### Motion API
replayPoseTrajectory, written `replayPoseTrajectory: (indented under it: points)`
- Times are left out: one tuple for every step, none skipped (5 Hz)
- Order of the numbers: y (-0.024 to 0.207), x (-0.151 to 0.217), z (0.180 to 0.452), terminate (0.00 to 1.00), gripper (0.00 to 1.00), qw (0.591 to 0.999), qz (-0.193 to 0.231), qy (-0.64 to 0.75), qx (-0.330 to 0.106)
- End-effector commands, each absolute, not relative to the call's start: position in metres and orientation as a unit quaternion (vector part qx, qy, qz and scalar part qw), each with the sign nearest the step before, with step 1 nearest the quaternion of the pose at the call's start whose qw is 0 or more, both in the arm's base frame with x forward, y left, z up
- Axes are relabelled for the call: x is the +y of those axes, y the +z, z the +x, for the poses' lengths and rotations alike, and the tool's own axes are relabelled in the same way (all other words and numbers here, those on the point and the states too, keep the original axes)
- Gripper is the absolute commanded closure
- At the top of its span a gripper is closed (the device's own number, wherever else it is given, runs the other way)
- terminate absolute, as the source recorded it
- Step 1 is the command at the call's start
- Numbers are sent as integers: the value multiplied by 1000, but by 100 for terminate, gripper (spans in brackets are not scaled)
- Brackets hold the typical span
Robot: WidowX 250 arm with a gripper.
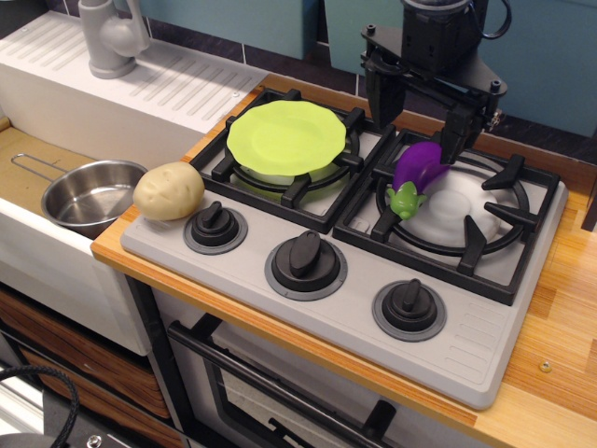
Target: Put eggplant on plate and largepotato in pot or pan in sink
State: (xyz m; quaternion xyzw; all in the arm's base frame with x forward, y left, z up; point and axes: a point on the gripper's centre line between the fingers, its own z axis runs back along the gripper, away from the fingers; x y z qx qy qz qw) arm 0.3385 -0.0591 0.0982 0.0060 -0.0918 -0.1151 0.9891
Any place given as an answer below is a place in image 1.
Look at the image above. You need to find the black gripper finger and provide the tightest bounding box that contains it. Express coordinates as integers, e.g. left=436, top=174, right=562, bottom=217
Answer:
left=440, top=105, right=487, bottom=164
left=365, top=58, right=406, bottom=128

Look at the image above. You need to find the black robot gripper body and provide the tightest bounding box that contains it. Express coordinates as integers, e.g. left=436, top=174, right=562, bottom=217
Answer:
left=361, top=1, right=507, bottom=122

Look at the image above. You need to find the purple toy eggplant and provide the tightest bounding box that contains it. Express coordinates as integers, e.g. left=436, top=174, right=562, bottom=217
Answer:
left=386, top=141, right=450, bottom=220

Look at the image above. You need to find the beige toy potato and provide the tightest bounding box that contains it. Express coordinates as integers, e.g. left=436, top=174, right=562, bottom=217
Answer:
left=132, top=161, right=205, bottom=221

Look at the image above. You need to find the light green plastic plate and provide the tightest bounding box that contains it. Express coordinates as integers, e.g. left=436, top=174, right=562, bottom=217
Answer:
left=227, top=100, right=347, bottom=176

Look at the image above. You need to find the small steel pot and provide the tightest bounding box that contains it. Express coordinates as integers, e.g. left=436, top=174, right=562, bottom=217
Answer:
left=11, top=153, right=147, bottom=240

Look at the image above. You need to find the white sink unit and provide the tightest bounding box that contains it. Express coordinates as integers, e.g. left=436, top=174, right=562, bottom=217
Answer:
left=1, top=12, right=265, bottom=356

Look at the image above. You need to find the black right burner grate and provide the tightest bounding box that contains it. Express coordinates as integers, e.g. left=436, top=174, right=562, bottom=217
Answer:
left=333, top=131, right=567, bottom=305

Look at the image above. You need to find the black right stove knob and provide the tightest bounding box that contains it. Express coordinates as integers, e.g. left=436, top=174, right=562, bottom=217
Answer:
left=372, top=279, right=447, bottom=343

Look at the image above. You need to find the black stove knob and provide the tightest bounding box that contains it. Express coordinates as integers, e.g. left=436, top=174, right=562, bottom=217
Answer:
left=372, top=279, right=447, bottom=343
left=184, top=201, right=248, bottom=256
left=265, top=231, right=348, bottom=301

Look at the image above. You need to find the black middle stove knob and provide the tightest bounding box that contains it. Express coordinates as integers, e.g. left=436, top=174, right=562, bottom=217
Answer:
left=265, top=231, right=348, bottom=301

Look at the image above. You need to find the grey toy stove top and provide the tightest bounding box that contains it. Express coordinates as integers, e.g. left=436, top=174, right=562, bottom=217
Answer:
left=119, top=128, right=569, bottom=412

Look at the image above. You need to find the black left stove knob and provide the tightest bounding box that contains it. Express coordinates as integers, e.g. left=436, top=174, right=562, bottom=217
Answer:
left=184, top=201, right=248, bottom=256

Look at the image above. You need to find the grey toy faucet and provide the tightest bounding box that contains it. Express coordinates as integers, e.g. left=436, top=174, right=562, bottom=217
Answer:
left=78, top=0, right=150, bottom=79

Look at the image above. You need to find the toy oven door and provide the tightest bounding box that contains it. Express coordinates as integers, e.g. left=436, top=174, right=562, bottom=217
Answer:
left=167, top=315, right=473, bottom=447

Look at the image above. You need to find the wooden drawer front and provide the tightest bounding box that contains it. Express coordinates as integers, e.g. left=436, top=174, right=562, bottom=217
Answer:
left=1, top=286, right=171, bottom=420

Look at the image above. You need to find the black braided cable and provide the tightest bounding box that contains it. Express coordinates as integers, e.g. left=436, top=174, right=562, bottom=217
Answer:
left=0, top=365, right=80, bottom=448

